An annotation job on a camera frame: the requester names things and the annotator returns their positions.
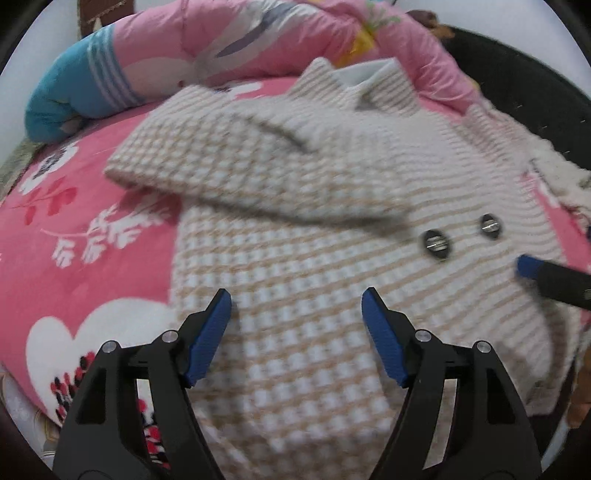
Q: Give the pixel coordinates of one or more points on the beige patterned bedsheet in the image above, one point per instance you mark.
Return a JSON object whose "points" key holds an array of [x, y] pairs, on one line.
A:
{"points": [[27, 424]]}

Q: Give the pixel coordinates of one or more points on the person's right hand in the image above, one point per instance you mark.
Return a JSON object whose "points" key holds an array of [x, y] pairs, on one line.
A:
{"points": [[581, 392]]}

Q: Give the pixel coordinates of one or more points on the pink printed quilt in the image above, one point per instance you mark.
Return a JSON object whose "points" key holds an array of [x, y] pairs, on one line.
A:
{"points": [[184, 46]]}

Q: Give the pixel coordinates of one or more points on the beige white checked coat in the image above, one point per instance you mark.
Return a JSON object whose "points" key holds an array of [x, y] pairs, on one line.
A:
{"points": [[300, 258]]}

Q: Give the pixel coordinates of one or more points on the cream fleece cloth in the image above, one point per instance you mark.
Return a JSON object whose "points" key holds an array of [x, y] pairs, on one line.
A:
{"points": [[561, 177]]}

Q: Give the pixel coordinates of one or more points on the brown cloth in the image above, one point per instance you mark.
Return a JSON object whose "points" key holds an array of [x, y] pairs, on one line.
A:
{"points": [[431, 23]]}

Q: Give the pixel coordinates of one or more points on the pink floral blanket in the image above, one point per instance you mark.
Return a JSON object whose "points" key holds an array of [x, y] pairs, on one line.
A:
{"points": [[92, 277]]}

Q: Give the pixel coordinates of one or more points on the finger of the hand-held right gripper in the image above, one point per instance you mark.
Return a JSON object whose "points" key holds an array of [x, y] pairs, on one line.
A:
{"points": [[528, 266]]}

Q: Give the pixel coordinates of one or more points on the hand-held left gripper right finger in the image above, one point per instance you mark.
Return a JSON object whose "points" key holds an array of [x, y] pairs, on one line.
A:
{"points": [[383, 341]]}

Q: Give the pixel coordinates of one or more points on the dark sofa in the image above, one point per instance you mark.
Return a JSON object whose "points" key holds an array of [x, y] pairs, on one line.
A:
{"points": [[521, 83]]}

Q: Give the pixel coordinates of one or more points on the brown headboard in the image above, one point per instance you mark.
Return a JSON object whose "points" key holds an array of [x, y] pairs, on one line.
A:
{"points": [[90, 11]]}

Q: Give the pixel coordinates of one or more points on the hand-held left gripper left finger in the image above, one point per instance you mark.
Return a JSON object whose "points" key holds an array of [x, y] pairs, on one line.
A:
{"points": [[210, 339]]}

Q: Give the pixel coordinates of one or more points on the green patterned mat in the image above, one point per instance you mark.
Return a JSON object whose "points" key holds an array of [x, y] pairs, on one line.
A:
{"points": [[14, 166]]}

